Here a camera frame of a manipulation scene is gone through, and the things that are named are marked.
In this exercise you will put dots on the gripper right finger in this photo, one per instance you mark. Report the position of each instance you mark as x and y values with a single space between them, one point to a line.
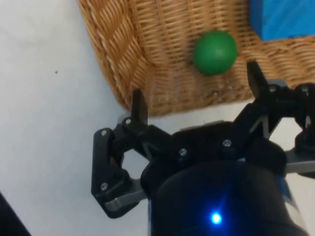
268 108

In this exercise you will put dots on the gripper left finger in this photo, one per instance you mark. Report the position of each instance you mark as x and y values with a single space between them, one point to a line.
103 159

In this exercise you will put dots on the green ball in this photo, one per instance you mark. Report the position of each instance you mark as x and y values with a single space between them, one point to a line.
215 52

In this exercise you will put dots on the wicker basket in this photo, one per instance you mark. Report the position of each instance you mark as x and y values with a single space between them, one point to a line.
167 81

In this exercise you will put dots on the blue cube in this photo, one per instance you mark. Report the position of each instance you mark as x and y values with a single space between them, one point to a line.
283 17

